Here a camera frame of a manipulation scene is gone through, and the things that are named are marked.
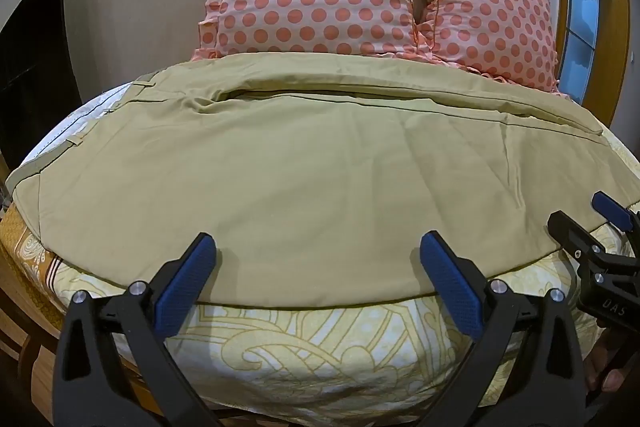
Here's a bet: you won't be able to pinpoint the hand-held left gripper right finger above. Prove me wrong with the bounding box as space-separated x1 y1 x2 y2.
419 231 589 427

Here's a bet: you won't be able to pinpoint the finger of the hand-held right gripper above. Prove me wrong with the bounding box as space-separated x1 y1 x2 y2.
591 191 640 234
547 210 610 269

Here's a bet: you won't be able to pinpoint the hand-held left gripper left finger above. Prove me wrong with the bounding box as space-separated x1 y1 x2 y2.
52 232 222 427

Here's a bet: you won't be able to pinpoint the khaki pants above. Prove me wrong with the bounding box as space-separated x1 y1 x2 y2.
5 52 610 314

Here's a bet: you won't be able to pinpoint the person's right hand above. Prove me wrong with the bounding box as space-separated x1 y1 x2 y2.
584 337 628 390

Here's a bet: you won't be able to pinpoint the yellow patterned bedsheet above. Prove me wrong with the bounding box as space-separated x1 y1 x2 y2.
0 82 640 420

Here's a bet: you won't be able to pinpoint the glass window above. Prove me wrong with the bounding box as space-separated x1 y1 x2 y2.
557 0 601 106

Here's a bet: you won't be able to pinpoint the black door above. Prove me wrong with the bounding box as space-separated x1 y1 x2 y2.
0 0 85 145

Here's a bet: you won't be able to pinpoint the wooden bed frame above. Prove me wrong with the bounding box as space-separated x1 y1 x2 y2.
0 234 156 427

